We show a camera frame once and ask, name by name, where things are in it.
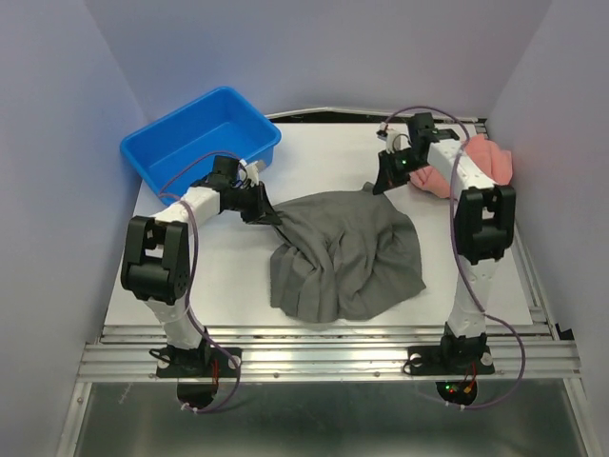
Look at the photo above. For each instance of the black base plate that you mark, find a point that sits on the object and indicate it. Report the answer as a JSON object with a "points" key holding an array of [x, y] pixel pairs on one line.
{"points": [[430, 361], [174, 363]]}

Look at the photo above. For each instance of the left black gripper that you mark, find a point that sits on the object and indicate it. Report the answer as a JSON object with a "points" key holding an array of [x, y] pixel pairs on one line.
{"points": [[262, 212]]}

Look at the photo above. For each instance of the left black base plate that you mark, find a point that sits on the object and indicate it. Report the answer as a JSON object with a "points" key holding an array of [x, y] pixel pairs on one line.
{"points": [[174, 363]]}

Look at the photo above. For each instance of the grey skirt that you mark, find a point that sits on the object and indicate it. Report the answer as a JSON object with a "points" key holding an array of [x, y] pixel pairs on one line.
{"points": [[345, 254]]}

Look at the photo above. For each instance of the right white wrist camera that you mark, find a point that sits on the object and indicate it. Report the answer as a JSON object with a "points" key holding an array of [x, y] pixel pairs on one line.
{"points": [[394, 140]]}

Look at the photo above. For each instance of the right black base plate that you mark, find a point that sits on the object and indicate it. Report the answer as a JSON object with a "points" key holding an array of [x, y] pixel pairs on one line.
{"points": [[430, 361]]}

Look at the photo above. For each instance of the pink folded skirt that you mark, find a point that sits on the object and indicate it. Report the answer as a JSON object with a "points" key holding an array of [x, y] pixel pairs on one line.
{"points": [[486, 154]]}

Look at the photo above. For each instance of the blue plastic bin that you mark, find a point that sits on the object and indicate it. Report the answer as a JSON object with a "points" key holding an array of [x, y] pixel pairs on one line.
{"points": [[178, 149]]}

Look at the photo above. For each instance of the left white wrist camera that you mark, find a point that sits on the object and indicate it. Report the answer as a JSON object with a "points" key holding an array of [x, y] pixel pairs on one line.
{"points": [[249, 172]]}

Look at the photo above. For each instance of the aluminium rail frame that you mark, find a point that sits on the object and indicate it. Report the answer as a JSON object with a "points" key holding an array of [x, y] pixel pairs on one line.
{"points": [[337, 388]]}

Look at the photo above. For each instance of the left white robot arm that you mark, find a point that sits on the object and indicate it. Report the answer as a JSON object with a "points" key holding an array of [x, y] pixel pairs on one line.
{"points": [[160, 256]]}

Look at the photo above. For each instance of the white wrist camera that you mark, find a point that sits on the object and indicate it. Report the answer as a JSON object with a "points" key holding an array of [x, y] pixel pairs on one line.
{"points": [[249, 172], [394, 140]]}

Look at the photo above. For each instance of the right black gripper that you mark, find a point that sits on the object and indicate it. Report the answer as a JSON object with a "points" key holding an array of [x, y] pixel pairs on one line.
{"points": [[385, 176]]}

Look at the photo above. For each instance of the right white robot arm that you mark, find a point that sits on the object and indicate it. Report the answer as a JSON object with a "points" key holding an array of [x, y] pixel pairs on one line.
{"points": [[482, 228]]}

